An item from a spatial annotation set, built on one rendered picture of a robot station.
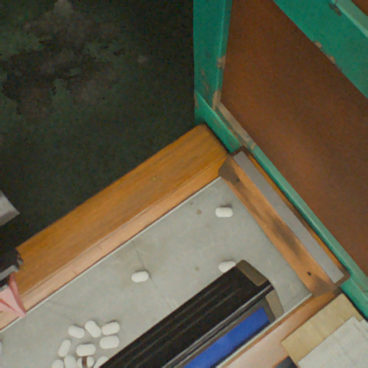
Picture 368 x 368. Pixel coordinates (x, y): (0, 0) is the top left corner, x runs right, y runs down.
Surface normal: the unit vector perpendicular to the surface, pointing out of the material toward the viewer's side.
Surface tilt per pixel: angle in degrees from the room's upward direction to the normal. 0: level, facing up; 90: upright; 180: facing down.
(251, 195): 67
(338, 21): 90
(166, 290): 0
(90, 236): 0
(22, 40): 0
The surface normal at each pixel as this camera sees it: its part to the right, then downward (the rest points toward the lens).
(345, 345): -0.04, -0.28
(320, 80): -0.81, 0.57
